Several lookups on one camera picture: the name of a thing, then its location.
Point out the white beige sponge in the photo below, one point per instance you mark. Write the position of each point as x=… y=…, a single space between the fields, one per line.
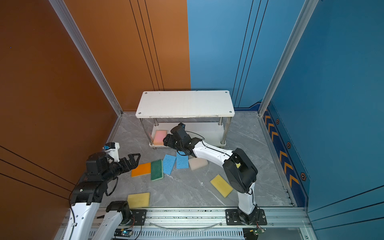
x=197 y=163

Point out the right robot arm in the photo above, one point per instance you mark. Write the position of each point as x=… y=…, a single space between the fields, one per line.
x=239 y=169

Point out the right circuit board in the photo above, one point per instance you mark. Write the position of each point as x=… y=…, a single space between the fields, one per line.
x=252 y=233

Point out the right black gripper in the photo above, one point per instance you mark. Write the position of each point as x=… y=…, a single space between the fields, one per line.
x=168 y=141

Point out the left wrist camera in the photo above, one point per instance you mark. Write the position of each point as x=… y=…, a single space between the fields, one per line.
x=112 y=149

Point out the pink sponge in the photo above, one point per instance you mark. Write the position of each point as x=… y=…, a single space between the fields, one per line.
x=159 y=137

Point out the yellow sponge centre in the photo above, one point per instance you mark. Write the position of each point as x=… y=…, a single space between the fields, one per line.
x=221 y=185

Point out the orange sponge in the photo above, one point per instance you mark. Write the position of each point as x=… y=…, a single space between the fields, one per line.
x=141 y=170

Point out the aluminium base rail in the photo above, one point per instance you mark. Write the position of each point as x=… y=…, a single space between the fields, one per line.
x=208 y=223

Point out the light blue sponge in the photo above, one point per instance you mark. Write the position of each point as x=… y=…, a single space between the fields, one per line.
x=168 y=164
x=182 y=160

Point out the left green circuit board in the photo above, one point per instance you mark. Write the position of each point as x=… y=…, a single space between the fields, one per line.
x=125 y=232

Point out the yellow sponge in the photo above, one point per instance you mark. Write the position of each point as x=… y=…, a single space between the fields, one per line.
x=221 y=185
x=137 y=201

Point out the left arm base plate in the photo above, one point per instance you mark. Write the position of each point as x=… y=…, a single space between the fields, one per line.
x=138 y=217

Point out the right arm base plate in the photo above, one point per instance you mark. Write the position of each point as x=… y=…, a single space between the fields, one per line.
x=235 y=217

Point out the green sponge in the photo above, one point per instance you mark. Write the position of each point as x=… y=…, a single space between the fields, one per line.
x=157 y=170

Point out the white two-tier shelf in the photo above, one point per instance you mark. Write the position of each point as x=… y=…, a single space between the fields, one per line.
x=206 y=114

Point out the light blue sponge right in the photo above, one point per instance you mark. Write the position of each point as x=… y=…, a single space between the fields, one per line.
x=182 y=160

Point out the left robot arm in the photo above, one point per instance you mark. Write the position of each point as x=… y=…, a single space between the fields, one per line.
x=88 y=194

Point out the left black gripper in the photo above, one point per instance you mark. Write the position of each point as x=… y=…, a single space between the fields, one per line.
x=134 y=164

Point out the light blue sponge left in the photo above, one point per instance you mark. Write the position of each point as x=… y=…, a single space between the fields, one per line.
x=168 y=164

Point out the yellow sponge front left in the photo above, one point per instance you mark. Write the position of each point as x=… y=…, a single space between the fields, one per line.
x=137 y=201

